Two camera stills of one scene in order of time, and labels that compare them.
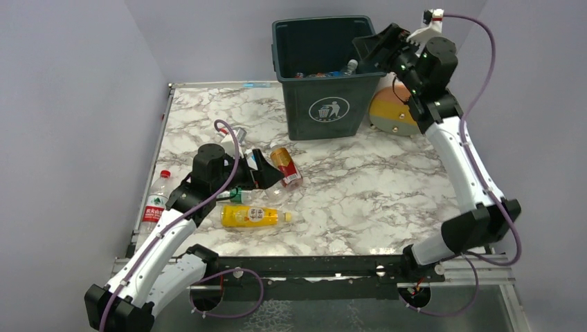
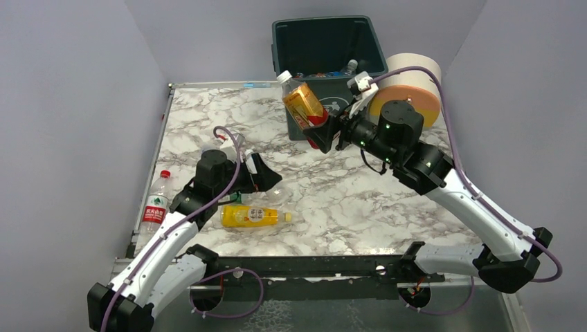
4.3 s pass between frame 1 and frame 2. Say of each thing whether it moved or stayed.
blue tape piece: stayed
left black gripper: stayed
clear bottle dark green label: stayed
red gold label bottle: moved
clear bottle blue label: stayed
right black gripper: moved
